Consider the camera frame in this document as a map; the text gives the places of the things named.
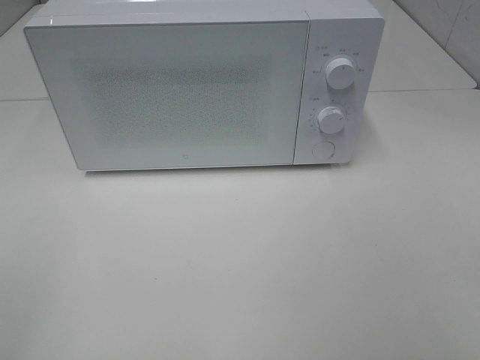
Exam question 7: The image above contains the round white door button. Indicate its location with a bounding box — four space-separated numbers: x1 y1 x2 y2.
312 141 335 161

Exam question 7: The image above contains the white microwave door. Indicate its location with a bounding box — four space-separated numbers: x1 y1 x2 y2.
25 21 308 171

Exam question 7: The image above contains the white microwave oven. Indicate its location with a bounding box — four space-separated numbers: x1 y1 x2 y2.
24 1 385 171

